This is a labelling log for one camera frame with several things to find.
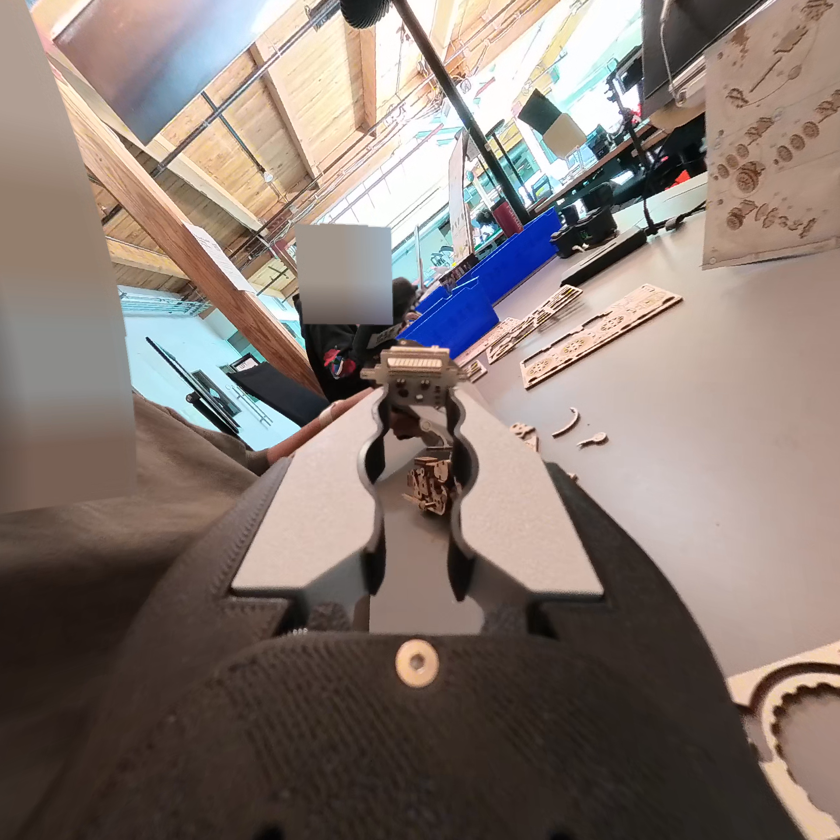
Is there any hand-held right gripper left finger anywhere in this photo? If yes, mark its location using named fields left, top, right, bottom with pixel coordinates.
left=231, top=386, right=389, bottom=629

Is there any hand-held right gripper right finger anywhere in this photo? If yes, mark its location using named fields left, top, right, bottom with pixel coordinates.
left=450, top=384, right=605, bottom=632

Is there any wooden motorcycle model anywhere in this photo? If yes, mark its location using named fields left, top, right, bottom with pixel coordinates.
left=390, top=407, right=459, bottom=518

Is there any ribbed wooden model part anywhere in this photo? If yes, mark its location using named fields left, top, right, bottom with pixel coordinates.
left=360, top=347, right=469, bottom=409

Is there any person's left forearm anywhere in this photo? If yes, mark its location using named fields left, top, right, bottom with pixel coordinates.
left=265, top=388, right=376, bottom=462

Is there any grey desk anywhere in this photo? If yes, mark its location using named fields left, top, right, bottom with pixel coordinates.
left=369, top=172, right=840, bottom=815

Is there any black fabric chair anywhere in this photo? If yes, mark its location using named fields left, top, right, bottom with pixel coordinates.
left=226, top=366, right=330, bottom=429

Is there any black monitor on stand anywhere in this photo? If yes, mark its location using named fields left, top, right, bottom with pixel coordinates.
left=145, top=336, right=242, bottom=435

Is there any wooden wheel parts sheet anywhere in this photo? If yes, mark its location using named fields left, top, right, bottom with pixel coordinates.
left=520, top=283, right=684, bottom=391

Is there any long wooden parts sheet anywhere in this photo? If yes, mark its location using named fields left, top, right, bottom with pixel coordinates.
left=485, top=283, right=584, bottom=366

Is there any short blue plastic bin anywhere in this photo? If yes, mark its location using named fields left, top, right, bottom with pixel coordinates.
left=396, top=281, right=500, bottom=359

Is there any long blue plastic bin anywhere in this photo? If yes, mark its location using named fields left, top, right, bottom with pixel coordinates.
left=420, top=206, right=563, bottom=311

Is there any white paper sign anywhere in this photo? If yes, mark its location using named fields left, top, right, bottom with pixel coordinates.
left=183, top=222, right=257, bottom=294

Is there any flat black box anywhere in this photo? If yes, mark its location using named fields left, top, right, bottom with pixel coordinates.
left=559, top=226, right=648, bottom=287

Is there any empty wooden cutout sheet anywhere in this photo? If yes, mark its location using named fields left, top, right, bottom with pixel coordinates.
left=724, top=642, right=840, bottom=816

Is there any black device case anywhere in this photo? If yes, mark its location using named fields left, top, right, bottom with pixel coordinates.
left=549, top=205, right=619, bottom=259

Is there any white display board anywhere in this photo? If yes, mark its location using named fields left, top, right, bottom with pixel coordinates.
left=448, top=130, right=475, bottom=265

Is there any black pole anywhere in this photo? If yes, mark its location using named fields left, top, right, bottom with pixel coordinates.
left=392, top=0, right=534, bottom=225

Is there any wooden gear parts sheet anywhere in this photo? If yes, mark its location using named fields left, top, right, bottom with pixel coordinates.
left=701, top=0, right=840, bottom=271

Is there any hanging grey panel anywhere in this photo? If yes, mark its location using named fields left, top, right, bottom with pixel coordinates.
left=51, top=0, right=343, bottom=147

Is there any dark screen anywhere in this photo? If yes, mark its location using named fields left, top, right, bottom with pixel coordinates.
left=640, top=0, right=777, bottom=120

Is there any black round lamp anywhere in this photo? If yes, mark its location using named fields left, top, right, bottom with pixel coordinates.
left=339, top=0, right=396, bottom=31

